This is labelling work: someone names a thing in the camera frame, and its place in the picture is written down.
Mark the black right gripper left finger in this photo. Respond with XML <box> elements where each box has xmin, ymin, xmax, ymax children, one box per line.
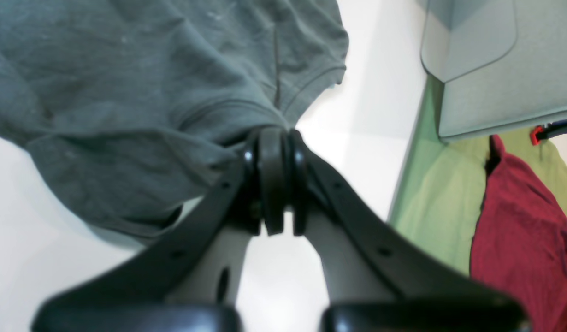
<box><xmin>31</xmin><ymin>127</ymin><xmax>286</xmax><ymax>332</ymax></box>

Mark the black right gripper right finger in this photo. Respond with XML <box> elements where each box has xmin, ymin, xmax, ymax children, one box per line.
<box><xmin>286</xmin><ymin>130</ymin><xmax>531</xmax><ymax>332</ymax></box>

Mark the dark grey t-shirt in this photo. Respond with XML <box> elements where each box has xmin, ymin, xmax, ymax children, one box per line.
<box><xmin>0</xmin><ymin>0</ymin><xmax>349</xmax><ymax>240</ymax></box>

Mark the green cloth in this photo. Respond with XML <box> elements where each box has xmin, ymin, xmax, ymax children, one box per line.
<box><xmin>390</xmin><ymin>76</ymin><xmax>567</xmax><ymax>278</ymax></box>

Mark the red cloth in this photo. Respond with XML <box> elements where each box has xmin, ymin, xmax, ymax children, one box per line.
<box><xmin>470</xmin><ymin>135</ymin><xmax>567</xmax><ymax>332</ymax></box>

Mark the red clamp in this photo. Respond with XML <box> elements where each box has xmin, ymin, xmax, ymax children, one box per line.
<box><xmin>529</xmin><ymin>125</ymin><xmax>548</xmax><ymax>146</ymax></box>

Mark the grey tray corner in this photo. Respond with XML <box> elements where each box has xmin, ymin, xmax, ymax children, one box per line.
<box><xmin>420</xmin><ymin>0</ymin><xmax>567</xmax><ymax>141</ymax></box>

